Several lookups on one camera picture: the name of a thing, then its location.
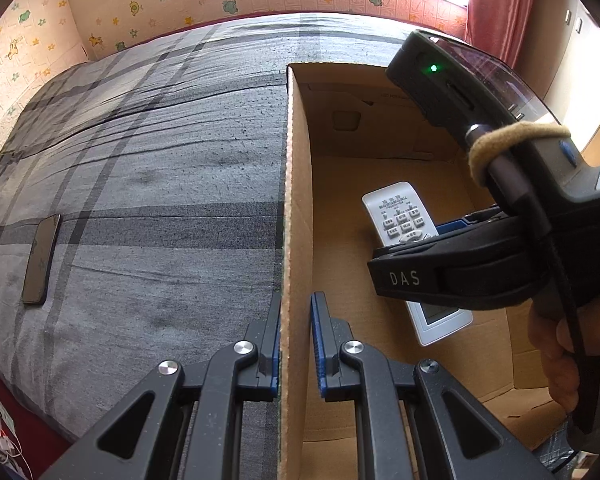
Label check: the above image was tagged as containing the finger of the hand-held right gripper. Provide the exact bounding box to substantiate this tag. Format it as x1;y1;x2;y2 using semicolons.
367;215;532;312
436;206;506;235

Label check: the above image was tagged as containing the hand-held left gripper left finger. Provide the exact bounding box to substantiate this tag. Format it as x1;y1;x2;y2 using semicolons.
40;291;282;480

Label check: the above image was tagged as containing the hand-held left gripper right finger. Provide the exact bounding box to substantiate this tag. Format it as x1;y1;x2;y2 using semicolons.
310;292;556;480

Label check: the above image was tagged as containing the white remote control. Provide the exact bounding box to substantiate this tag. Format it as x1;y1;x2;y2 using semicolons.
362;181;473;347

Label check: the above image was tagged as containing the brown cardboard box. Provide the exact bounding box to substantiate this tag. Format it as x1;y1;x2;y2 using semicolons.
277;62;571;480

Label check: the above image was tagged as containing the person's right hand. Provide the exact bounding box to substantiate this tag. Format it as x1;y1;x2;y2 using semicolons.
527;287;600;413

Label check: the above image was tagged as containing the red curtain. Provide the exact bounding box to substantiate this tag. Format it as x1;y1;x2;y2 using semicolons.
465;0;543;68

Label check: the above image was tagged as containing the beige wardrobe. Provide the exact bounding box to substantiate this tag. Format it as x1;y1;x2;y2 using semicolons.
510;0;600;166

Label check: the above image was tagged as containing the checkered dark cloth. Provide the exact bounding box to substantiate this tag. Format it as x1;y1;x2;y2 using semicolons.
535;422;588;473

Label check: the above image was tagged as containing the grey plaid bed sheet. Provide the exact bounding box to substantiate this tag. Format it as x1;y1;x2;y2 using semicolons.
0;10;431;480

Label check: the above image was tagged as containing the black smartphone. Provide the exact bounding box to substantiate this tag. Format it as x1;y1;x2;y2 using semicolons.
21;213;62;305

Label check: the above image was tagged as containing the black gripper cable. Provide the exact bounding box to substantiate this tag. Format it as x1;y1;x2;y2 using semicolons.
465;122;600;433

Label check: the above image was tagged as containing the tan fabric strap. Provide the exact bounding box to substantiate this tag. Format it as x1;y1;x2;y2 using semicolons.
467;122;573;183

